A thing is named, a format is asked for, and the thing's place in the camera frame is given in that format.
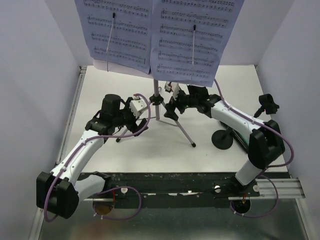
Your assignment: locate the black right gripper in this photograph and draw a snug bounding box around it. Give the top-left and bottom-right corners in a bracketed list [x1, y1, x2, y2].
[164, 87, 198, 121]

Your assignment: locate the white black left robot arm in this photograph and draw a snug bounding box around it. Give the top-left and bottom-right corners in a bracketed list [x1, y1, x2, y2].
[36, 93, 151, 223]

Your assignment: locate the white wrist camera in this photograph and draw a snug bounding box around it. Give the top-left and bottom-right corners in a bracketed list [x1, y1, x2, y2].
[129, 95, 148, 119]
[164, 81, 181, 100]

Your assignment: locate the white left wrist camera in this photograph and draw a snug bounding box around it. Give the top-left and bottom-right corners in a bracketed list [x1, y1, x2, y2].
[129, 95, 148, 119]

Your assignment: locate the black clip microphone stand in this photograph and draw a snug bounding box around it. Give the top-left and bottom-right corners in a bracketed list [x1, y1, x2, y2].
[253, 93, 280, 118]

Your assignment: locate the green toy microphone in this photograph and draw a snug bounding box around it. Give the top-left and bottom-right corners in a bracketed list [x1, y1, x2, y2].
[238, 134, 249, 151]

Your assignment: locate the black toy microphone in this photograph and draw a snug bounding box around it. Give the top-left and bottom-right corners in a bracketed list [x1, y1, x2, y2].
[226, 126, 249, 153]

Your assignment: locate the aluminium left side rail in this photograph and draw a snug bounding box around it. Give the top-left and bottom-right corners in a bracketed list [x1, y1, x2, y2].
[55, 66, 88, 166]

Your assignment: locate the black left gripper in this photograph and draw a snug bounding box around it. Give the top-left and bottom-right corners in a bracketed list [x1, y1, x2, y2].
[113, 97, 149, 137]

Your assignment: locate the lilac tripod music stand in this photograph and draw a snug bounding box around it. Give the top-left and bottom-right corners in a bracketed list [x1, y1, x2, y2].
[150, 79, 196, 148]

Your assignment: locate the aluminium front rail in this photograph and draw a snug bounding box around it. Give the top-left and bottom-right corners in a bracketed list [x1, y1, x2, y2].
[224, 178, 306, 201]

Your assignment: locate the white sheet music page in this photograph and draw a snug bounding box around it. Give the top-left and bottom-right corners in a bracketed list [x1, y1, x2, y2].
[150, 0, 244, 87]

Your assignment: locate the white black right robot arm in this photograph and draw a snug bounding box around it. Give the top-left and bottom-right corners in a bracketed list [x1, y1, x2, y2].
[164, 82, 285, 196]

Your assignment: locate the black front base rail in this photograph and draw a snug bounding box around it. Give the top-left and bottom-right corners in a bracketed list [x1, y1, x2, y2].
[90, 172, 260, 209]

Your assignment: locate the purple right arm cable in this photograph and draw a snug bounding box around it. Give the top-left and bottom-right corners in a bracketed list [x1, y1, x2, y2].
[212, 77, 295, 218]

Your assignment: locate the aluminium rail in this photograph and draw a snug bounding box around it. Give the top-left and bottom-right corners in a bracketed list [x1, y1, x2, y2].
[55, 66, 88, 166]
[224, 178, 306, 201]

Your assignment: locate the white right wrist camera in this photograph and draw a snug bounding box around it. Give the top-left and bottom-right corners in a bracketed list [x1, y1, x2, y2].
[164, 81, 181, 100]

